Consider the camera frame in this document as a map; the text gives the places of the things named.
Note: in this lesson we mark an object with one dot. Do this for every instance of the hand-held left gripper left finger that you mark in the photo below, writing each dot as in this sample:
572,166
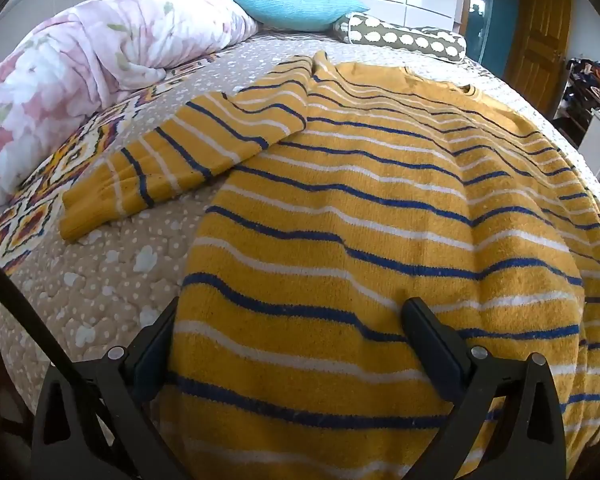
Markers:
147,360

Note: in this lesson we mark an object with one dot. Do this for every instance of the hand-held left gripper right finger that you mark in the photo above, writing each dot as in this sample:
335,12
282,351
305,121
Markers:
432,340

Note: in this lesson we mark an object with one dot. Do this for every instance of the yellow striped knit sweater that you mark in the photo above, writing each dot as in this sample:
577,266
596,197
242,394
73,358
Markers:
380,260

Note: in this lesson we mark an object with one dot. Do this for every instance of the bed with patterned quilt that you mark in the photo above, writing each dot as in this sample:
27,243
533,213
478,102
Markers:
95,270

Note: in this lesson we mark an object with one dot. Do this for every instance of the cluttered white shelf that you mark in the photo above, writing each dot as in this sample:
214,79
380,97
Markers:
592,105

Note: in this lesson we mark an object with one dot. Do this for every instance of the pink floral quilt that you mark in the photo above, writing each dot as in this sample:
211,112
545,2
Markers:
65,70

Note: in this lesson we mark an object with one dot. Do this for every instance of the olive patterned bolster pillow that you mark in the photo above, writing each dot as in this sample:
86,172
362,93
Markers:
405,35

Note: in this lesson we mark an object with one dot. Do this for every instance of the wooden door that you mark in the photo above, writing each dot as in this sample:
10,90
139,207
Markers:
535,30

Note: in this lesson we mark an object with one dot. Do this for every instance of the teal glass panel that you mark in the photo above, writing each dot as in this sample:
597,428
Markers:
490,10

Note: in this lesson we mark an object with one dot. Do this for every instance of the turquoise pillow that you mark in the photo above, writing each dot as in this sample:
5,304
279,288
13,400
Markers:
300,7

